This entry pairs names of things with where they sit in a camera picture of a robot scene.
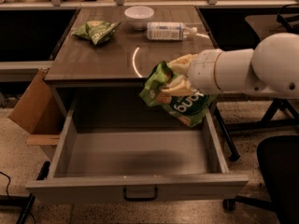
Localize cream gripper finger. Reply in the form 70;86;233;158
168;54;196;76
161;75;195;96

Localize green rice chip bag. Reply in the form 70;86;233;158
139;62;216;127

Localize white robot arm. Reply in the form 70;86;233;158
161;33;299;99

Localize grey wooden cabinet counter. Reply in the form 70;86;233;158
45;6;215;114

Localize crumpled green chip bag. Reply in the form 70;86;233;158
72;21;121;46

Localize grey open drawer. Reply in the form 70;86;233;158
26;88;249;203

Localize clear plastic water bottle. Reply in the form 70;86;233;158
147;22;197;41

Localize white bowl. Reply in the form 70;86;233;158
124;6;154;30

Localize black table leg right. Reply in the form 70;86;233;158
214;108;240;161

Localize black office chair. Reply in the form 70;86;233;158
222;135;299;224

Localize brown cardboard box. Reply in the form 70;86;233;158
8;69;64;146

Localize black stand leg left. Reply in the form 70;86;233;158
0;161;50;224

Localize black drawer handle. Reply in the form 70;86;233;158
122;188;159;202

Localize black floor cable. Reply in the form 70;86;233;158
0;171;36;224

